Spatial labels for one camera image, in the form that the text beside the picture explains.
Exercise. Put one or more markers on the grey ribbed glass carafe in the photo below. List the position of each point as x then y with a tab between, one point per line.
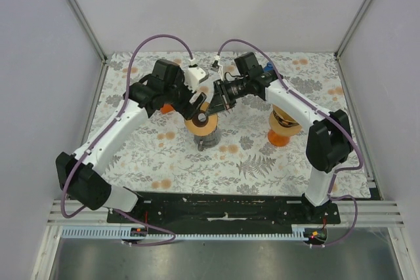
208	141

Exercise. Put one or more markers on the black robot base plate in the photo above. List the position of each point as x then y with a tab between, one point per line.
183	212

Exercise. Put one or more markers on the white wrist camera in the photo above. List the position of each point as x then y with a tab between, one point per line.
217	67
194	76

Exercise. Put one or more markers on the blue cone dripper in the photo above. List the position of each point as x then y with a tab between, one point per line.
268	69

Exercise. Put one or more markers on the ribbed glass coffee dripper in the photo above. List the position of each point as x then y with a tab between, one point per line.
283	119

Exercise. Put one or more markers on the floral patterned table mat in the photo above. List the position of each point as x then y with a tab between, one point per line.
161	154

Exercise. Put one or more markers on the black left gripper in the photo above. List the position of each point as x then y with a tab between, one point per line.
186	109

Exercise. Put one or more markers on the aluminium frame post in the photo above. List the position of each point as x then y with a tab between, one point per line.
87	29
356	21

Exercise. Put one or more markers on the orange coffee filter box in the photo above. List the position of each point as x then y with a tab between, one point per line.
167	108

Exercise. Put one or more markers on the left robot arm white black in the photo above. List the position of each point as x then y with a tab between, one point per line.
80	173

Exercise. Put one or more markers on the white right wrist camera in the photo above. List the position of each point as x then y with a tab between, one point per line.
217	67

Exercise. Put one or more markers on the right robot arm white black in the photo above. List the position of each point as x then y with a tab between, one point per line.
328	133

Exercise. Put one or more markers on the aluminium frame post right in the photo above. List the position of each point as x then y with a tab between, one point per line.
356	21

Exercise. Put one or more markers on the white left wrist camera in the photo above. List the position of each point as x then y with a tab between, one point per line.
194	76

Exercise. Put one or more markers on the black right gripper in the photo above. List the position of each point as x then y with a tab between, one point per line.
220	100

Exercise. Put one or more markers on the light blue cable duct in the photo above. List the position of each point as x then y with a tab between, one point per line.
131	233

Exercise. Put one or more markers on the bamboo ring dripper stand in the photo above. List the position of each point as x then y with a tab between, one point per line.
282	130

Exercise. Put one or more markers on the aluminium rail front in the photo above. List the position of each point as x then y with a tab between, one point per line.
371	214

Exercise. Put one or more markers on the aluminium frame post left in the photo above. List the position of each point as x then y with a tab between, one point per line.
87	29

